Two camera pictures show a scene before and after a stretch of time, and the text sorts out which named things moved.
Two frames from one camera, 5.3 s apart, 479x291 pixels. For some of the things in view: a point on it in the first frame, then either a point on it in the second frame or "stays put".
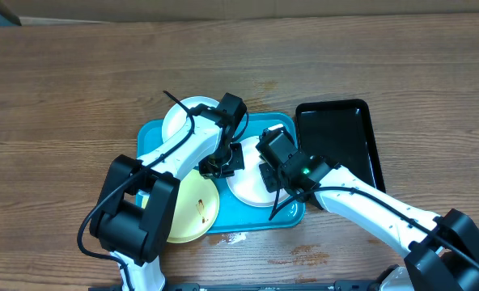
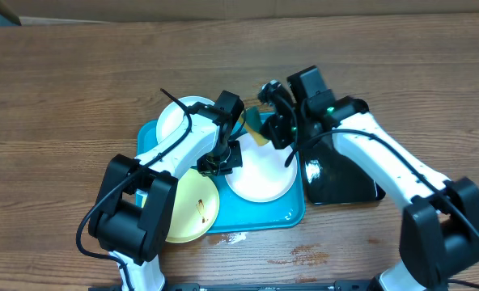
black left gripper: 238,163 stays put
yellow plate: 196,208 stays put
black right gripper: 273,179 -> 275,132
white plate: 247,184 stays put
